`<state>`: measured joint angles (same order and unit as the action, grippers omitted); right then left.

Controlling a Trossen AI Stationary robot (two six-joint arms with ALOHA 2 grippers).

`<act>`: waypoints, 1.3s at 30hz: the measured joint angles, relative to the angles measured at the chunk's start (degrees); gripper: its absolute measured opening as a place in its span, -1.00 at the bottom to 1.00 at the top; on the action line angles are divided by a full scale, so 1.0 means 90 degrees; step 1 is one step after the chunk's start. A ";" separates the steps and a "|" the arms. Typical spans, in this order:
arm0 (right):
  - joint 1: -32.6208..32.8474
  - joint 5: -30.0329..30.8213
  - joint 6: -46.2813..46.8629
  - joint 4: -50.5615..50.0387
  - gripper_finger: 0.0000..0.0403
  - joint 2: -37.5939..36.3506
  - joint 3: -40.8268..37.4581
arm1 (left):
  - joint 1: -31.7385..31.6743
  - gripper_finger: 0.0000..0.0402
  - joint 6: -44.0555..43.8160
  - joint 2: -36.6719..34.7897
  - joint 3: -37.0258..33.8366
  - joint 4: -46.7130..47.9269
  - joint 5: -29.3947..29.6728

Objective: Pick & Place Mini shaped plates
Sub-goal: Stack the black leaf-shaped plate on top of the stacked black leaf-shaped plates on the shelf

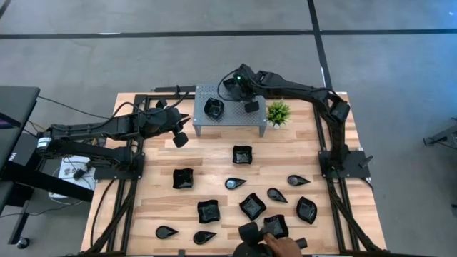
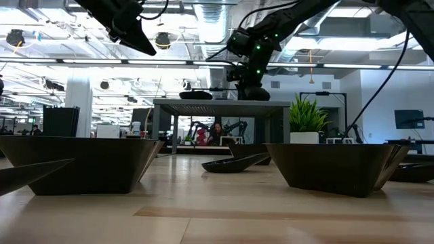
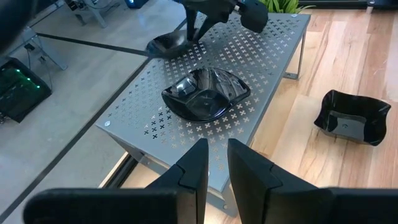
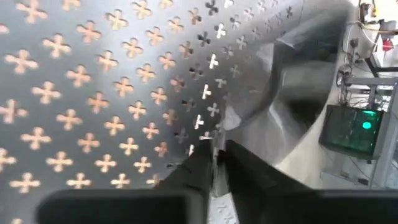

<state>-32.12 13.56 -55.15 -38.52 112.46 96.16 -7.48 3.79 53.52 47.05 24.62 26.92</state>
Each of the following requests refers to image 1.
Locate white power strip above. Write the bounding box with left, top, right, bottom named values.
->
left=48, top=191, right=74, bottom=201

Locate black metal stand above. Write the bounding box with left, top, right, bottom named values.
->
left=423, top=117, right=457, bottom=147

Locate thick black cable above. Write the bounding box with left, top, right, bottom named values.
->
left=89, top=178, right=117, bottom=248

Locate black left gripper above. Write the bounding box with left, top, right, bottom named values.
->
left=144, top=99, right=191, bottom=148

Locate black bar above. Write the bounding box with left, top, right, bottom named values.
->
left=152, top=84, right=196, bottom=94

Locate black desk foot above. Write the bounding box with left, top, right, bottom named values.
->
left=7, top=199, right=31, bottom=246

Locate grey perforated metal shelf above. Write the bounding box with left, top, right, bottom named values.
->
left=192, top=83, right=268, bottom=138

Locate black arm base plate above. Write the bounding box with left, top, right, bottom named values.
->
left=93, top=152, right=146, bottom=181
left=318, top=148, right=371, bottom=179

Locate black desk leg beam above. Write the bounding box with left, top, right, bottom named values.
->
left=0, top=162, right=94, bottom=203

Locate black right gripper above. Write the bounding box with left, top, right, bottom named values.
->
left=224, top=64, right=260, bottom=114

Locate black computer tower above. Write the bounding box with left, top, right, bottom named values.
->
left=6, top=132, right=42, bottom=172

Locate thin black cable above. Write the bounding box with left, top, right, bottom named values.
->
left=37, top=95, right=112, bottom=121

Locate small green potted plant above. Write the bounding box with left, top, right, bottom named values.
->
left=266, top=99, right=292, bottom=129

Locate person's hand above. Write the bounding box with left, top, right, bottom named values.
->
left=263, top=233, right=303, bottom=257

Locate black desk top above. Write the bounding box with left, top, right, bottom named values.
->
left=0, top=85, right=41, bottom=174

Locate black handheld device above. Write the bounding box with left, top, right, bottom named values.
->
left=231, top=221, right=308, bottom=257

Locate white box with logo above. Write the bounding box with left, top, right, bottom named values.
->
left=58, top=155, right=96, bottom=191

